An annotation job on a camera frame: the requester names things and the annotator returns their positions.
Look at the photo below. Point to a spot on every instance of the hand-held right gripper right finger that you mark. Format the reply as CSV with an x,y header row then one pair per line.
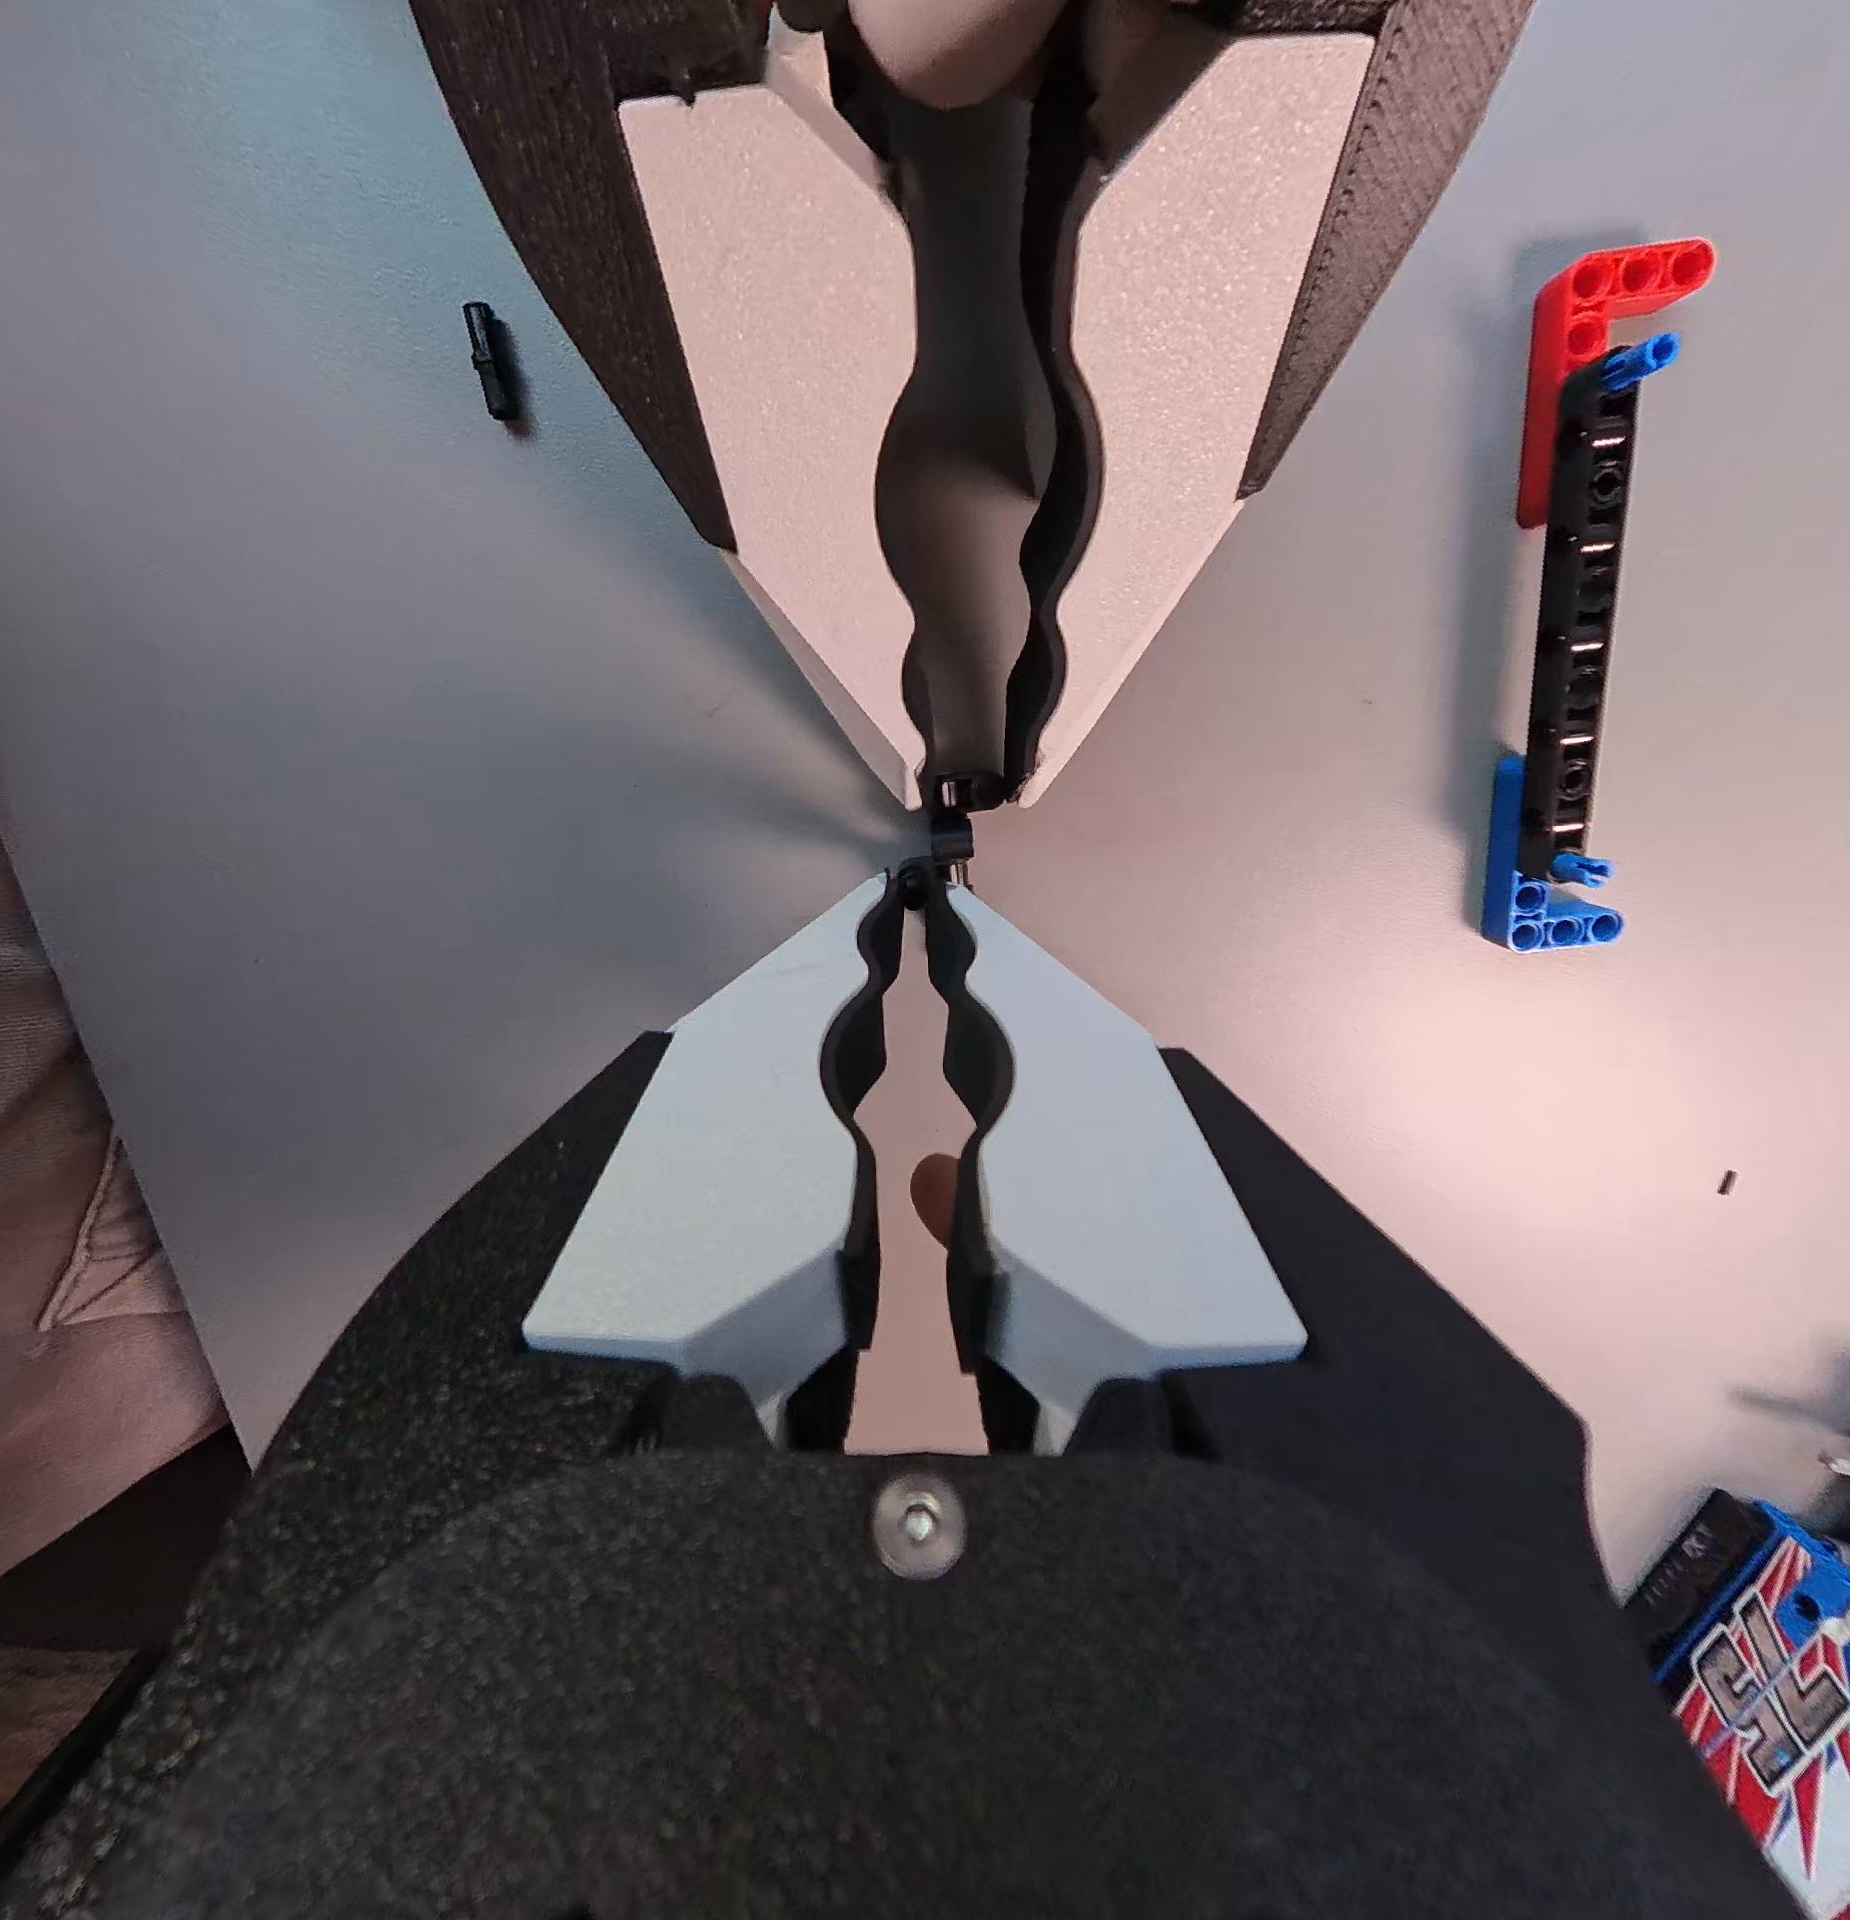
x,y
1134,1185

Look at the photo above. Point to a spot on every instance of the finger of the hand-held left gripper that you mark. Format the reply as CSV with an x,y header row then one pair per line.
x,y
775,330
1211,301

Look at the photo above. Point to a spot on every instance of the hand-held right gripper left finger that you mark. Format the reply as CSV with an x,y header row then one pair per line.
x,y
700,1185

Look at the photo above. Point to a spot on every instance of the small black lego connector assembly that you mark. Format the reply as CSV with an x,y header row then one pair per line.
x,y
949,833

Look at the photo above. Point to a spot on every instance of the black lego beam assembly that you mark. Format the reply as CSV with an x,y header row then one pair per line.
x,y
1579,601

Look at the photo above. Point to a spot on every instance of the short black lego pin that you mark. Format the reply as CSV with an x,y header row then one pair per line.
x,y
491,360

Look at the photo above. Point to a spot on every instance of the lego race car model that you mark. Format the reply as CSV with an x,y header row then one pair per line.
x,y
1764,1695

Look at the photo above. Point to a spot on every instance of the person's right hand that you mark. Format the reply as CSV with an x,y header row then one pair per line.
x,y
934,1196

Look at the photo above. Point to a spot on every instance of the person's left hand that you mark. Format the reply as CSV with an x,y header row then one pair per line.
x,y
941,44

